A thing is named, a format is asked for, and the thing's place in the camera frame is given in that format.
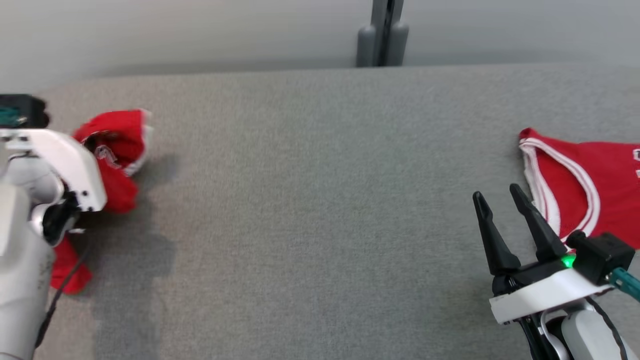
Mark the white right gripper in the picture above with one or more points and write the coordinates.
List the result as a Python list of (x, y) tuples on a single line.
[(545, 295)]

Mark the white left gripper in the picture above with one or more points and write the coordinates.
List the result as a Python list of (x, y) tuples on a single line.
[(70, 160)]

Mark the red Bulls 23 garment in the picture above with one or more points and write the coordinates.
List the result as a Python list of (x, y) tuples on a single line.
[(125, 135)]

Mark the red t-shirt with white sleeves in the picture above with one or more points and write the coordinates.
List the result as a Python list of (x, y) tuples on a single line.
[(600, 180)]

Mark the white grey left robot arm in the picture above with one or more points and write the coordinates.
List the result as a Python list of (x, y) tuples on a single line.
[(20, 260)]

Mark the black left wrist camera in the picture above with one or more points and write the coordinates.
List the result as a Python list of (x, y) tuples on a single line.
[(25, 110)]

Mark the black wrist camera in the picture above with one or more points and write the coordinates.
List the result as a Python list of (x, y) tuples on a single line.
[(602, 255), (25, 110)]

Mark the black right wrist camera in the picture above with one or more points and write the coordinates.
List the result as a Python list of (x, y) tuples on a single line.
[(602, 255)]

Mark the teal right camera connector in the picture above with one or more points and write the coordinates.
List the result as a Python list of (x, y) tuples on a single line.
[(625, 282)]

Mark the grey partition joint post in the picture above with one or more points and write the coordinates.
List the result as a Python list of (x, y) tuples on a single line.
[(382, 35)]

